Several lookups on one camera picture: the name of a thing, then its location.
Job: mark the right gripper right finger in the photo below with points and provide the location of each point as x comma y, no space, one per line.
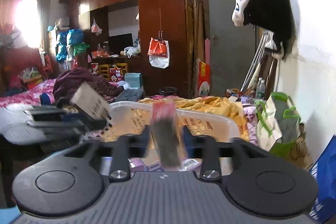
203,147

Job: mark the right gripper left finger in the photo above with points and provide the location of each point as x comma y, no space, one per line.
126,147

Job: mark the pink dark snack packet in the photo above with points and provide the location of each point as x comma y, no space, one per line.
166,135

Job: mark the translucent white plastic basket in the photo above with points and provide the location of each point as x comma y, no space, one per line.
131,117

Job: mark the yellow floral blanket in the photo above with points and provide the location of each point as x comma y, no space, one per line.
209,104

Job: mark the green white tote bag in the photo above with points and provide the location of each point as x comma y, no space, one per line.
278,124

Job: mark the orange white plastic bag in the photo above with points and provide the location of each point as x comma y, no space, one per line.
159,53

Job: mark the black television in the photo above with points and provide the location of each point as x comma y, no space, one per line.
118,43

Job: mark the grey metal door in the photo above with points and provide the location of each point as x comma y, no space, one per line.
232,48

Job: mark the dark red wooden wardrobe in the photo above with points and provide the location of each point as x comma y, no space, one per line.
157,19

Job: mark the blue shopping bag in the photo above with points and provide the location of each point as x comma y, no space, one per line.
324,171

